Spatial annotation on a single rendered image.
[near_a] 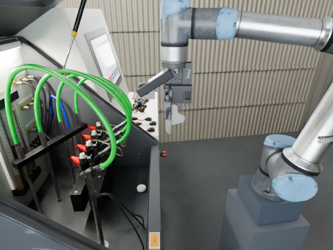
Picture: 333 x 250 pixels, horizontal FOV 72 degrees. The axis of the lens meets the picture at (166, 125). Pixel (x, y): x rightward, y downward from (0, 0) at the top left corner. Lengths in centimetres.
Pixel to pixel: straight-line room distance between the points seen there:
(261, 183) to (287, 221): 19
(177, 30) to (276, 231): 81
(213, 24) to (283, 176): 48
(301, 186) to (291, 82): 264
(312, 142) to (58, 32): 98
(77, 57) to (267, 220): 101
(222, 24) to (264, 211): 68
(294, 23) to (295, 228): 74
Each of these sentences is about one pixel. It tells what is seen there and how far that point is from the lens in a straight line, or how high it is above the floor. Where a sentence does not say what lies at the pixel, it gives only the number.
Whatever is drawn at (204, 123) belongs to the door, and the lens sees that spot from 301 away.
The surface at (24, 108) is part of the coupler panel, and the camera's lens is 105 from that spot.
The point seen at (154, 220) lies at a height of 95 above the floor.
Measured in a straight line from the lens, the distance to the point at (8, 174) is 99.
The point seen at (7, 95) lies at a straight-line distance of 80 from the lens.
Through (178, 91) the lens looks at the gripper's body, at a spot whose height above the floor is 134.
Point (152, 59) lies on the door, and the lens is 261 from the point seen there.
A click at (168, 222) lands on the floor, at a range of 203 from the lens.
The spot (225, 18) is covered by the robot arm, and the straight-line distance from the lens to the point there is 62.
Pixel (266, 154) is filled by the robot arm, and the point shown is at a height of 108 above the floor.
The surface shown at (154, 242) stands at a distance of 72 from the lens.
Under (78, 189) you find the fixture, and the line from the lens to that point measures 89.
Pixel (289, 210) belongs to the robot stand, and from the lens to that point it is 104.
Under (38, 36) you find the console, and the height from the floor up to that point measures 145.
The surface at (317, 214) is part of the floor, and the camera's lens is 245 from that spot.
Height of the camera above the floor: 154
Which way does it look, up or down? 27 degrees down
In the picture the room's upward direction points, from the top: straight up
